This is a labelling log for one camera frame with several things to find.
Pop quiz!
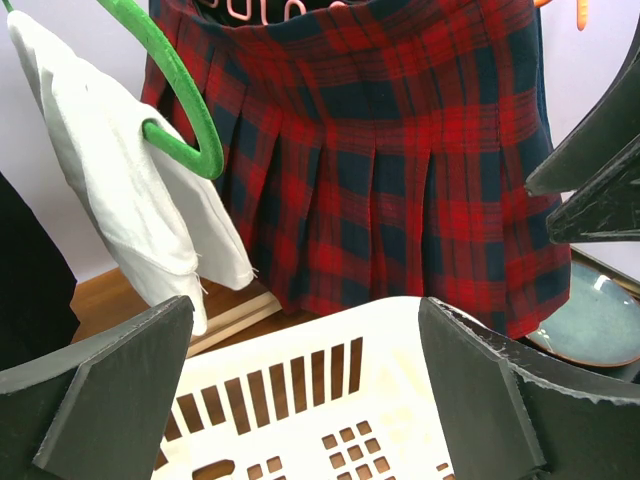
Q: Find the pink wavy hanger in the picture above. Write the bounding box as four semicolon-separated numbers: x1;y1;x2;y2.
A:
196;0;349;27

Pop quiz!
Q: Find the red plaid pleated skirt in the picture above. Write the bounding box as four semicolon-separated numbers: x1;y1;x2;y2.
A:
149;1;571;339

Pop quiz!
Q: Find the white cloth garment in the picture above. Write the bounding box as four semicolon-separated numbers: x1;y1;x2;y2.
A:
7;11;254;336

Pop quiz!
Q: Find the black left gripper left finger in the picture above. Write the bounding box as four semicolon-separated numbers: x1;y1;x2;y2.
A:
1;296;193;480

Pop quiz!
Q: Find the green velvet hanger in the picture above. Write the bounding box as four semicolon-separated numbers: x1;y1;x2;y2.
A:
4;1;224;179

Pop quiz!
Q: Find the white plastic laundry basket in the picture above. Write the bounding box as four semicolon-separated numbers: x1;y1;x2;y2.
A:
154;297;455;479

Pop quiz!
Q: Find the orange hanger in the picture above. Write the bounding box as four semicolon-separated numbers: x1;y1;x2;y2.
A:
533;0;589;32

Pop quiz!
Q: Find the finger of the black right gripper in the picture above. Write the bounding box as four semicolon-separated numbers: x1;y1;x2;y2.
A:
547;149;639;244
526;47;639;195

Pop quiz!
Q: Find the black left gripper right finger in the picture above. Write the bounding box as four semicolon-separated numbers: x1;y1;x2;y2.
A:
418;298;639;479

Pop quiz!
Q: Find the black garment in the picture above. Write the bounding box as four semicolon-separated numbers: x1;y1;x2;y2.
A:
0;178;79;370

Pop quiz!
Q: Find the blue ceramic plate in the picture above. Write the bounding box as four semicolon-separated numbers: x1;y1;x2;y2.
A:
528;262;639;368

